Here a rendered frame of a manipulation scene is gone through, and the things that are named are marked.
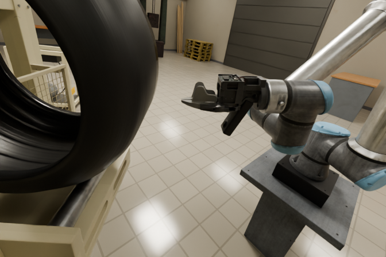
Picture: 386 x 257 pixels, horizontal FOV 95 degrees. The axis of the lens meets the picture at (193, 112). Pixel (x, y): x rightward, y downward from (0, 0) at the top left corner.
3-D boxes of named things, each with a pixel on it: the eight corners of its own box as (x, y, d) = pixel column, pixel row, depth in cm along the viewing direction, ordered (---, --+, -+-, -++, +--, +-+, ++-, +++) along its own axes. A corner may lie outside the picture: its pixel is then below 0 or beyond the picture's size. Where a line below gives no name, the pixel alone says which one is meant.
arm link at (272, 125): (282, 133, 63) (292, 102, 57) (309, 155, 53) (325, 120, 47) (259, 137, 61) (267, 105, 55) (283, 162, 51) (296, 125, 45)
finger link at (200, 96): (181, 83, 45) (217, 84, 45) (181, 104, 48) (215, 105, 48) (180, 87, 42) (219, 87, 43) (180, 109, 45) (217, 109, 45)
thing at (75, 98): (74, 112, 244) (65, 53, 210) (22, 111, 230) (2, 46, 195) (83, 102, 275) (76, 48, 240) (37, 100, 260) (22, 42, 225)
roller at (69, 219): (31, 241, 33) (53, 252, 34) (46, 232, 32) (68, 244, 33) (108, 135, 64) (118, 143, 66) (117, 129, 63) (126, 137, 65)
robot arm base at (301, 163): (294, 152, 111) (302, 139, 107) (329, 171, 100) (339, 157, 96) (284, 163, 98) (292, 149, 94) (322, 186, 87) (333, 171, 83)
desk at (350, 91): (362, 109, 454) (381, 80, 420) (354, 123, 361) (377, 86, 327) (329, 99, 501) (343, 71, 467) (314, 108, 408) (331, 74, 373)
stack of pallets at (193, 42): (211, 61, 792) (213, 43, 759) (199, 61, 744) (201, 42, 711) (195, 56, 859) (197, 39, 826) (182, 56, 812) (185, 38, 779)
